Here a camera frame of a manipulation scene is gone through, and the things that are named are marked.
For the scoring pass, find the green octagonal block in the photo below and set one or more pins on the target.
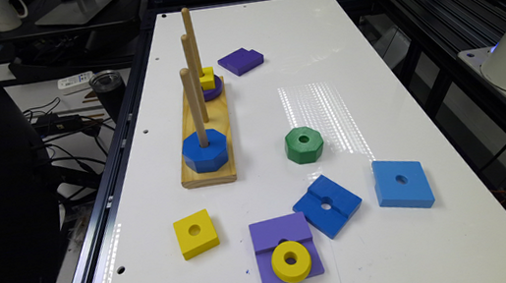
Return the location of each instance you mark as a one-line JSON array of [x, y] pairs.
[[303, 145]]

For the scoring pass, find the wooden peg base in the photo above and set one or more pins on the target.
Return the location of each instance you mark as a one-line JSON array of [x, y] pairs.
[[219, 120]]

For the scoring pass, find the dark purple stepped block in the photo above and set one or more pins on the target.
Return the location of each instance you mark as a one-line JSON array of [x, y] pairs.
[[241, 61]]

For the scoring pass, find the light blue square block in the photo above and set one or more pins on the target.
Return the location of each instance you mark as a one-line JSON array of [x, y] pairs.
[[401, 184]]

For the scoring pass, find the monitor stand base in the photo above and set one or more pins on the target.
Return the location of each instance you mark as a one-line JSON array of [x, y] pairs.
[[74, 13]]

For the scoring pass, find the purple round block on peg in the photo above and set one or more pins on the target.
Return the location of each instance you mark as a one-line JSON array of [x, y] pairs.
[[209, 94]]

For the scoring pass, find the yellow square block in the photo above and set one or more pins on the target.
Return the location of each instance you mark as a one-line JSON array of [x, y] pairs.
[[196, 234]]

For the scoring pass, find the middle wooden peg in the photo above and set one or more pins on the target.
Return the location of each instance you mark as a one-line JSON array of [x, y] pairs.
[[192, 66]]

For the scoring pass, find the wooden peg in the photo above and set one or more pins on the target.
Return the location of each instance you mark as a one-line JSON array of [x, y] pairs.
[[191, 95], [188, 24], [192, 66]]

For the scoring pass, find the white mug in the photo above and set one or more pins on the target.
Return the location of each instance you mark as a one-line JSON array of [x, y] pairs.
[[12, 12]]

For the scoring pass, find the dark blue grooved block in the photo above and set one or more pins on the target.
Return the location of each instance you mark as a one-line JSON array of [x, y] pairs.
[[327, 206]]

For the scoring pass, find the small yellow block on peg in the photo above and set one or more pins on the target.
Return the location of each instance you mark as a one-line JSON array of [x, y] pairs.
[[206, 78]]

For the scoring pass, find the rear wooden peg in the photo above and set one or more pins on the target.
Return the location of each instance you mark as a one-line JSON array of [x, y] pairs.
[[188, 24]]

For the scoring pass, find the black tumbler cup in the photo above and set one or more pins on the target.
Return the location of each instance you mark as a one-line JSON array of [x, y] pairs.
[[109, 87]]

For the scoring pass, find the light purple square block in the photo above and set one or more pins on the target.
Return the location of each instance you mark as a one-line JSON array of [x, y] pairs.
[[268, 234]]

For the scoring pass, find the white remote control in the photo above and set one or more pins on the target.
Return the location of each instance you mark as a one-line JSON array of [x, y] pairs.
[[73, 81]]

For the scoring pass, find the blue octagonal block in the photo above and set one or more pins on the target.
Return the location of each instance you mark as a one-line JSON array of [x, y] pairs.
[[206, 159]]

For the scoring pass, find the front wooden peg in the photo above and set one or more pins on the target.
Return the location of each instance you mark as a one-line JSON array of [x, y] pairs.
[[191, 95]]

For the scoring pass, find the yellow ring block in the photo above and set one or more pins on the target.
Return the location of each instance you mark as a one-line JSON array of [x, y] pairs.
[[291, 262]]

